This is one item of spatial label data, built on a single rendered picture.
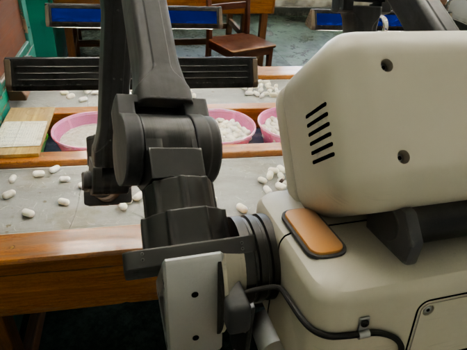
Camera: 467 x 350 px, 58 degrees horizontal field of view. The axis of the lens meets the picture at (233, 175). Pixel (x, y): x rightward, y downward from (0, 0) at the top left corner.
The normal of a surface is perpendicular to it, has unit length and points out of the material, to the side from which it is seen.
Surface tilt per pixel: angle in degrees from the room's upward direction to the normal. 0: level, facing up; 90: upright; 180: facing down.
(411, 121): 47
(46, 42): 90
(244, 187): 0
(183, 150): 39
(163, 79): 34
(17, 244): 0
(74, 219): 0
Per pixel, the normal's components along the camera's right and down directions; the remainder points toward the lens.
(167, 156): 0.40, -0.34
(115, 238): 0.07, -0.83
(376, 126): 0.11, -0.14
